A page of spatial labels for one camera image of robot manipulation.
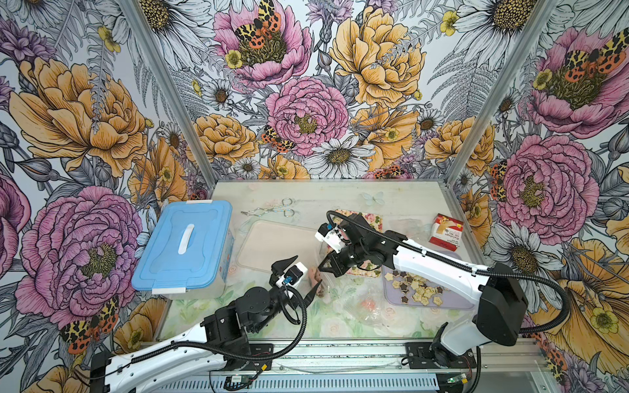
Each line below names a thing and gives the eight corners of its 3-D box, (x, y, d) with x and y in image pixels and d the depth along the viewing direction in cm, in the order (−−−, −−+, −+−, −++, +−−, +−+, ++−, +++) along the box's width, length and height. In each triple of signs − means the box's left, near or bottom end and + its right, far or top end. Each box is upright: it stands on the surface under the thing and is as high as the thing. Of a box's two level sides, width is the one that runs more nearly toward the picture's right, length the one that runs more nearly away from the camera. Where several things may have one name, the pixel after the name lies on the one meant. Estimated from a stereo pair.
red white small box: (427, 244, 103) (432, 237, 99) (433, 220, 111) (437, 212, 107) (455, 254, 100) (461, 247, 96) (458, 229, 108) (464, 221, 104)
